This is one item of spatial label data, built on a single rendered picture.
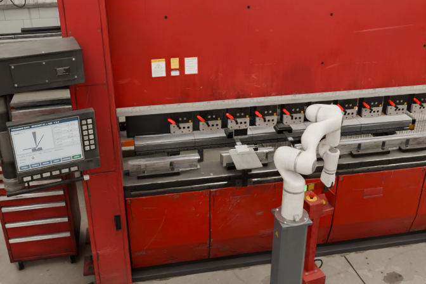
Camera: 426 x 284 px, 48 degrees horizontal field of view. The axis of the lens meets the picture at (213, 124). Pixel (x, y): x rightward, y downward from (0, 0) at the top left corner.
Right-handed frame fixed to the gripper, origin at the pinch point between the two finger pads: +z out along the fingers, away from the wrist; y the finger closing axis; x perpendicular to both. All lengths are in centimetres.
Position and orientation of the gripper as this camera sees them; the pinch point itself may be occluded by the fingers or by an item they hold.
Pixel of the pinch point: (326, 188)
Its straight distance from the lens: 341.7
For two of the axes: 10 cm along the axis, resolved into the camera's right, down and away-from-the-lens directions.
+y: 3.8, 4.9, -7.9
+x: 9.2, -1.8, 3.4
